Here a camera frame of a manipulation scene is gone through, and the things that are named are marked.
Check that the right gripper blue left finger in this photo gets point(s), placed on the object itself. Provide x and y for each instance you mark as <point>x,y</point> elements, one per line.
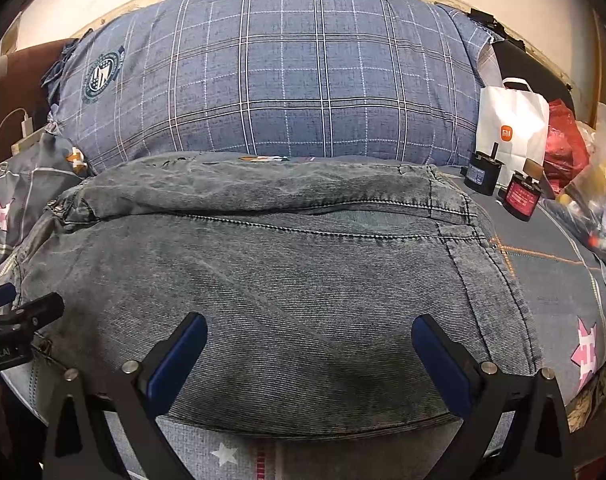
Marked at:
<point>79,440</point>

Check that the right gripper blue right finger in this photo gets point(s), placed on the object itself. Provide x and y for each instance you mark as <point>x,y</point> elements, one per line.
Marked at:
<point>513,426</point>

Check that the grey denim jeans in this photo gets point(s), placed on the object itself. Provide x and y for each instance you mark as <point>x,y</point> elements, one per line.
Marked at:
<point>309,275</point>

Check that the grey star-pattern pillow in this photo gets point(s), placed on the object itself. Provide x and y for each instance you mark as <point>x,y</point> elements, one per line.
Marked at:
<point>32,179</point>

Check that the grey star-pattern bed sheet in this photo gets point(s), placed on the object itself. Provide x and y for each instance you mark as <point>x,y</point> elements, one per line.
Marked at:
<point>562,283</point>

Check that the beige power strip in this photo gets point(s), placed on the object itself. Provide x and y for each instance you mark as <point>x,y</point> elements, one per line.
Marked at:
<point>27,142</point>

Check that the brown wooden nightstand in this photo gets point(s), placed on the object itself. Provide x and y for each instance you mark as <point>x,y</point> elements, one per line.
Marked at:
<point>20,90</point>

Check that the clear plastic bag of items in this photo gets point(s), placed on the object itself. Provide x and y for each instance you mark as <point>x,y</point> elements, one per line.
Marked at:
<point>583,200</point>

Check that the black box blue label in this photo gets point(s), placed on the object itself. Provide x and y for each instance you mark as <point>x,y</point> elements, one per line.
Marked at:
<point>482,173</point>

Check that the red plastic bag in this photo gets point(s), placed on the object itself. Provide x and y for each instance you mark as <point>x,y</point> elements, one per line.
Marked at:
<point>566,154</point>

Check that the blue plaid folded quilt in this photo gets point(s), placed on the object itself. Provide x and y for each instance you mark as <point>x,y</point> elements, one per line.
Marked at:
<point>391,79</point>

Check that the white charger with cable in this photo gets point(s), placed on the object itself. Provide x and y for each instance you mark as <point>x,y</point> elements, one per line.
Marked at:
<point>27,126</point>

